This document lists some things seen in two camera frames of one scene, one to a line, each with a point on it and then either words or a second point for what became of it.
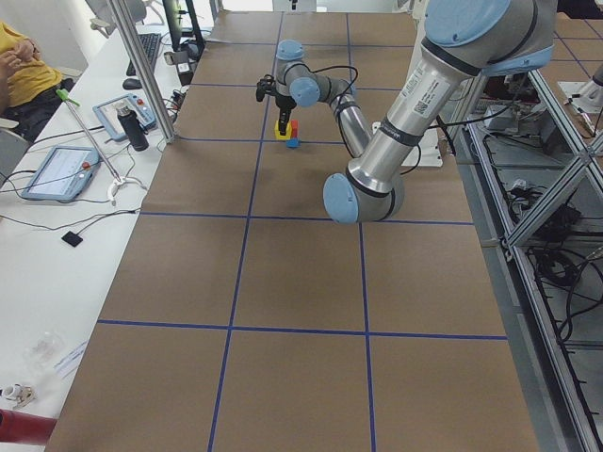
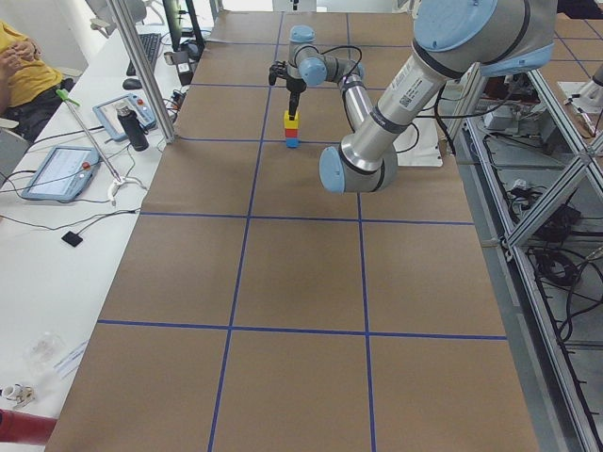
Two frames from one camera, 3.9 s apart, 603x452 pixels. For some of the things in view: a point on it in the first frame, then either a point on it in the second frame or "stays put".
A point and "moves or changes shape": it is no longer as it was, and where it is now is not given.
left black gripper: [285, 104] to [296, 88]
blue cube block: [293, 142] stays put
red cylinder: [25, 428] stays put
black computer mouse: [131, 84] stays put
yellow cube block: [287, 134] moves or changes shape
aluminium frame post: [138, 52] stays put
